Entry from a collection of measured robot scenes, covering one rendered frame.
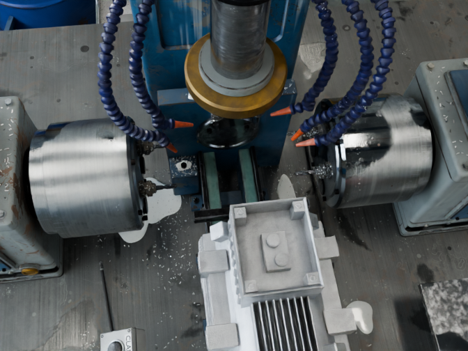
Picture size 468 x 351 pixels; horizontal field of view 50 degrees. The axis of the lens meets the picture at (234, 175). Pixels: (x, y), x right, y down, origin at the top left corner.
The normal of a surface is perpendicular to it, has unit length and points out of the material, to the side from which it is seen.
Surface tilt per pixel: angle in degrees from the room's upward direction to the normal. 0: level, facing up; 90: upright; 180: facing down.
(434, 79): 0
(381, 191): 73
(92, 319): 0
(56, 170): 17
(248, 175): 0
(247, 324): 32
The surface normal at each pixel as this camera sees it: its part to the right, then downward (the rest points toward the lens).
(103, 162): 0.07, -0.22
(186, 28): 0.13, 0.90
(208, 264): 0.04, -0.44
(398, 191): 0.14, 0.73
